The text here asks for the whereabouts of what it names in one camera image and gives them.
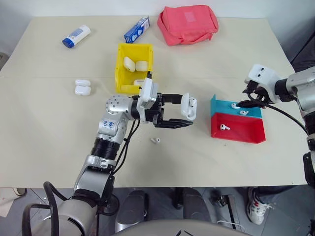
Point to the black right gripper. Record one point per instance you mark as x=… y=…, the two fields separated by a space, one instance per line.
x=257 y=93

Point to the black metal bracket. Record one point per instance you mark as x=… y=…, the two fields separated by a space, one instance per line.
x=231 y=209

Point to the dark rounded shape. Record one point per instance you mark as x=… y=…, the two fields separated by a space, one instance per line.
x=197 y=206
x=133 y=209

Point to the pink fabric bag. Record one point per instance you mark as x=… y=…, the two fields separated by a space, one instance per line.
x=187 y=24

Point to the grey robot torso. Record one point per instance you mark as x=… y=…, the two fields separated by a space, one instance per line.
x=184 y=228

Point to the black post under table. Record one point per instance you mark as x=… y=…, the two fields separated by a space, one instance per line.
x=177 y=197

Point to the white sneaker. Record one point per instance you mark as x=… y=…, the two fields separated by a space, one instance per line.
x=257 y=209

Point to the white earbud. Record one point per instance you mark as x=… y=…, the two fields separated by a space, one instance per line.
x=193 y=102
x=224 y=127
x=243 y=112
x=155 y=140
x=235 y=106

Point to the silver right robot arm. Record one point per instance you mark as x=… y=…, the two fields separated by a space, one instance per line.
x=302 y=83

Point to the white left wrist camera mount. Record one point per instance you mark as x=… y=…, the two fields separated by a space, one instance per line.
x=147 y=91

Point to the yellow plastic bin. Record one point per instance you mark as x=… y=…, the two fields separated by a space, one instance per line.
x=133 y=50

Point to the cyan and red earbud tray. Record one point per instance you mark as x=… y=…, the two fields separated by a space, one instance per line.
x=241 y=134

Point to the white earbud case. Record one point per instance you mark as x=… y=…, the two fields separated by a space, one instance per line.
x=138 y=82
x=82 y=90
x=129 y=64
x=141 y=66
x=185 y=109

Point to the blue and white carton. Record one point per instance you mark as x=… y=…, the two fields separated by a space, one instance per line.
x=136 y=29

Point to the white floor object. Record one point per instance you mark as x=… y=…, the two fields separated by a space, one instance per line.
x=19 y=192

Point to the white bottle with blue cap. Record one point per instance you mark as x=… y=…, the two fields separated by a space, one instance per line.
x=76 y=35

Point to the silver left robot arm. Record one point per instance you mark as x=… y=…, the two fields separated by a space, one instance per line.
x=108 y=127

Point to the person's leg in jeans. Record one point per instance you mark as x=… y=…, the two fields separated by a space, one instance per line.
x=275 y=193

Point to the closed white earbud case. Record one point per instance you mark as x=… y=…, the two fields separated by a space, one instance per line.
x=141 y=66
x=82 y=90
x=129 y=64
x=138 y=82

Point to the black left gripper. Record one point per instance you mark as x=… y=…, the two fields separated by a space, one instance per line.
x=157 y=114

